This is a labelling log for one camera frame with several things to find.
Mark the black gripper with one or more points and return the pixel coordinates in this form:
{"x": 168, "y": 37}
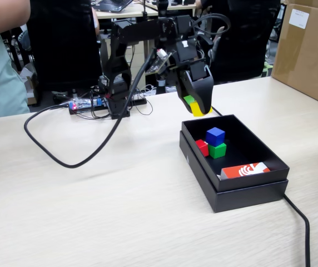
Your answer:
{"x": 186, "y": 53}

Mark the yellow wooden cube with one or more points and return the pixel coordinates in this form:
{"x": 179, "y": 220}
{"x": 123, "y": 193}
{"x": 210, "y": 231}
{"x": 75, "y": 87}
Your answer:
{"x": 195, "y": 109}

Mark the blue wooden cube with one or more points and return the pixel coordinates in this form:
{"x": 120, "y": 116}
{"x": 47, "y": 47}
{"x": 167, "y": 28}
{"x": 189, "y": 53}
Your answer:
{"x": 215, "y": 136}

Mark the red wooden cube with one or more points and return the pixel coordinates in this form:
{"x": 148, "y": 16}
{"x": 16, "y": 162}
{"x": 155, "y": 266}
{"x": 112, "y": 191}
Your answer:
{"x": 202, "y": 147}

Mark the green wooden cube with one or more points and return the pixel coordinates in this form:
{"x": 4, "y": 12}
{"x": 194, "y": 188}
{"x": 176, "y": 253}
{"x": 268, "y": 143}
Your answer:
{"x": 217, "y": 151}

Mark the person forearm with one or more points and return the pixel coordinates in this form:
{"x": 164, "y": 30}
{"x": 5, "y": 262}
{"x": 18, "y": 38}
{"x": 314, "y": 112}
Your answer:
{"x": 3, "y": 15}

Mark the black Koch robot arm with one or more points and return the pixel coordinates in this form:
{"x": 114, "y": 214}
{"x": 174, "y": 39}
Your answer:
{"x": 142, "y": 29}

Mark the black cardboard box tray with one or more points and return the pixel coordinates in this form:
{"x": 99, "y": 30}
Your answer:
{"x": 253, "y": 144}

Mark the large brown cardboard box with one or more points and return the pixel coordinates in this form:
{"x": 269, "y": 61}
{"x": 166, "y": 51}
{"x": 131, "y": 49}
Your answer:
{"x": 309, "y": 61}

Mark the black open box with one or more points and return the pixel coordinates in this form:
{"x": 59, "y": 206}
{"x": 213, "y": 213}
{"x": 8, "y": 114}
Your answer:
{"x": 248, "y": 198}

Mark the white box on floor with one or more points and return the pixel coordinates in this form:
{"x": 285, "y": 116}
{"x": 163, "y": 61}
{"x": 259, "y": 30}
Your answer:
{"x": 29, "y": 83}

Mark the beige drawer cabinet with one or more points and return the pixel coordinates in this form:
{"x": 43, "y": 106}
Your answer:
{"x": 138, "y": 64}

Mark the seated person bare legs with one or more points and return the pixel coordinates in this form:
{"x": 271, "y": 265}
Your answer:
{"x": 220, "y": 32}

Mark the black office chair with armrest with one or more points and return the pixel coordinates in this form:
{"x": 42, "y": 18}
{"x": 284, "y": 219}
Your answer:
{"x": 248, "y": 41}

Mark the green checkered object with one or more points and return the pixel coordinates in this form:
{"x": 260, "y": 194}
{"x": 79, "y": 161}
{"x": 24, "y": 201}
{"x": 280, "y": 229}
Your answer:
{"x": 267, "y": 69}

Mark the black white segmented pole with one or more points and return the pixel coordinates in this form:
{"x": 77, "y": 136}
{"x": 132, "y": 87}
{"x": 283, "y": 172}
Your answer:
{"x": 162, "y": 8}

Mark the red and white card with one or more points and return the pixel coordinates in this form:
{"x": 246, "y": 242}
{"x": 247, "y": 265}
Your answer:
{"x": 245, "y": 170}

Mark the beige office desk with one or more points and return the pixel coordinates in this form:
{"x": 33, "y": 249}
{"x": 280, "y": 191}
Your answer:
{"x": 131, "y": 12}

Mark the controller board with red LED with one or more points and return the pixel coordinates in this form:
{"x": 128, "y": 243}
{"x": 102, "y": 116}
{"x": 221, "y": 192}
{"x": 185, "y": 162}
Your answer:
{"x": 81, "y": 104}

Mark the open black laptop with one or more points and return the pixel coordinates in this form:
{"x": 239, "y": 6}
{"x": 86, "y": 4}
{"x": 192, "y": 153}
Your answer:
{"x": 111, "y": 5}

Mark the black base bar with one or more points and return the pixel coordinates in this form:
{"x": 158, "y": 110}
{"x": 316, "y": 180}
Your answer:
{"x": 75, "y": 112}

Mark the white shipping label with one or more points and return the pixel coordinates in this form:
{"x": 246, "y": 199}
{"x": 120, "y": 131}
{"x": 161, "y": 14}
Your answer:
{"x": 299, "y": 18}

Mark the black mesh office chair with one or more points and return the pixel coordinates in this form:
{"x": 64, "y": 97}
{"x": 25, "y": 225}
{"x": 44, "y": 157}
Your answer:
{"x": 64, "y": 50}

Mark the teal shirt torso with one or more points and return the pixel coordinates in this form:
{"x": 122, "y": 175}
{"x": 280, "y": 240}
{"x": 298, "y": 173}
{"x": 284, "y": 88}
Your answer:
{"x": 0, "y": 80}

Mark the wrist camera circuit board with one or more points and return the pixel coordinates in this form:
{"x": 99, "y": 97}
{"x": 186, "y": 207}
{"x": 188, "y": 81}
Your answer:
{"x": 159, "y": 62}

